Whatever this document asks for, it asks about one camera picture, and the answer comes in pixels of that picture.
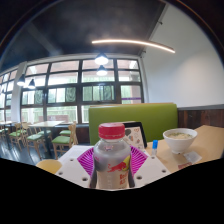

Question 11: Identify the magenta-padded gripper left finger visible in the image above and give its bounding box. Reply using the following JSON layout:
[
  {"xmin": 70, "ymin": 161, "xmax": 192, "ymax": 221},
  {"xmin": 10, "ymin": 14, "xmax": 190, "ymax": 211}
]
[{"xmin": 54, "ymin": 146, "xmax": 98, "ymax": 189}]

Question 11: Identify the light wooden dining table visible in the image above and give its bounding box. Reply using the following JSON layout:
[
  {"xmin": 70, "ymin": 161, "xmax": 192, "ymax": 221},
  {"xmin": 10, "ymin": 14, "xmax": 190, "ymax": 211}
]
[
  {"xmin": 0, "ymin": 121, "xmax": 15, "ymax": 148},
  {"xmin": 29, "ymin": 120, "xmax": 66, "ymax": 158}
]

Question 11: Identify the small white packet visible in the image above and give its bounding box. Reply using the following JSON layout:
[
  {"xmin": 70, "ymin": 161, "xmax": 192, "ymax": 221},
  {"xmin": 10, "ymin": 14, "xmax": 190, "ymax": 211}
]
[{"xmin": 182, "ymin": 150, "xmax": 203, "ymax": 164}]

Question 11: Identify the long curved ceiling light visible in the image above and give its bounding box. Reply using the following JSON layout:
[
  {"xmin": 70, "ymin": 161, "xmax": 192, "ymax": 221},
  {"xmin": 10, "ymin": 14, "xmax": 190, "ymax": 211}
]
[{"xmin": 91, "ymin": 38, "xmax": 176, "ymax": 54}]

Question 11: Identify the green upholstered bench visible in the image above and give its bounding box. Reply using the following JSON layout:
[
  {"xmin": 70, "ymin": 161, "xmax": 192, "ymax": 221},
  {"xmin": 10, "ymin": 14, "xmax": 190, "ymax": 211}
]
[{"xmin": 88, "ymin": 102, "xmax": 179, "ymax": 146}]

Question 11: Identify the red-capped clear drink bottle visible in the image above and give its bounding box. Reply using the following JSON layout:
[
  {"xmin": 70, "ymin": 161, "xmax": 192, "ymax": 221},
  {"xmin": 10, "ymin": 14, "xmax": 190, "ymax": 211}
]
[{"xmin": 92, "ymin": 122, "xmax": 132, "ymax": 190}]

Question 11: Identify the white bowl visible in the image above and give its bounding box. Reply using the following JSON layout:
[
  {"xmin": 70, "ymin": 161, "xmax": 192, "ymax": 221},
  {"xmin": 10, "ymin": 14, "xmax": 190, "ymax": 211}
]
[{"xmin": 162, "ymin": 127, "xmax": 198, "ymax": 155}]

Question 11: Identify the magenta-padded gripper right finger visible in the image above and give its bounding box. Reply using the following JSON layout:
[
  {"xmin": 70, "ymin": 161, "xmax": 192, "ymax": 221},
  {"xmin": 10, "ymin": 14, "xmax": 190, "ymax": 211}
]
[{"xmin": 128, "ymin": 145, "xmax": 172, "ymax": 188}]

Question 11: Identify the black tablet with stickers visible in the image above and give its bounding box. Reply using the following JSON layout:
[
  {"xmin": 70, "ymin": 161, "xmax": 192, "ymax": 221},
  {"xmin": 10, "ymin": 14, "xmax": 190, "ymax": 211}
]
[{"xmin": 122, "ymin": 121, "xmax": 148, "ymax": 152}]

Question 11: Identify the white paper sheet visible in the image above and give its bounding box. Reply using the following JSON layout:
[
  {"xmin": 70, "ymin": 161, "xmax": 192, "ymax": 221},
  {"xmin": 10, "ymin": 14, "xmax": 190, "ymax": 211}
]
[{"xmin": 58, "ymin": 144, "xmax": 98, "ymax": 165}]

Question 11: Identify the small blue-capped bottle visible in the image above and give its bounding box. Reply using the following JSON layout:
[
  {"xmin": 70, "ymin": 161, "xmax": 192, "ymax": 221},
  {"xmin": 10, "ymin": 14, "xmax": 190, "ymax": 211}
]
[{"xmin": 151, "ymin": 139, "xmax": 159, "ymax": 157}]

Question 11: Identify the group of green-seated wooden chairs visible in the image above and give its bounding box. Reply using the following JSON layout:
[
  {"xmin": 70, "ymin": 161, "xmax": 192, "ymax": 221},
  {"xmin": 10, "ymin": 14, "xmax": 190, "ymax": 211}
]
[{"xmin": 0, "ymin": 121, "xmax": 78, "ymax": 160}]

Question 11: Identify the group of pendant lamps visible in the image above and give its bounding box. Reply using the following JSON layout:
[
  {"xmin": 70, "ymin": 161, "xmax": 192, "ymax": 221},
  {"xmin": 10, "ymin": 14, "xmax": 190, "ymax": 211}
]
[{"xmin": 16, "ymin": 53, "xmax": 110, "ymax": 90}]

